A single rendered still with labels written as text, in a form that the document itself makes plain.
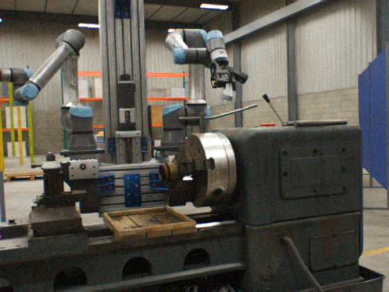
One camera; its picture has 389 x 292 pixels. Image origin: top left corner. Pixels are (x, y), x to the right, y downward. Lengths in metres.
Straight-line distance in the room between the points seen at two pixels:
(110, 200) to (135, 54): 0.85
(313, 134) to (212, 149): 0.43
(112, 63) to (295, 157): 1.23
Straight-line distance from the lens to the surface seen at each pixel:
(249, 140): 1.66
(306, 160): 1.80
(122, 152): 2.39
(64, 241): 1.48
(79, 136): 2.27
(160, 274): 1.66
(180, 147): 1.83
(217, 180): 1.66
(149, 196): 2.30
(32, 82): 2.24
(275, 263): 1.80
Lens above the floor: 1.27
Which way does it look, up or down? 3 degrees down
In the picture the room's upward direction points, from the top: 2 degrees counter-clockwise
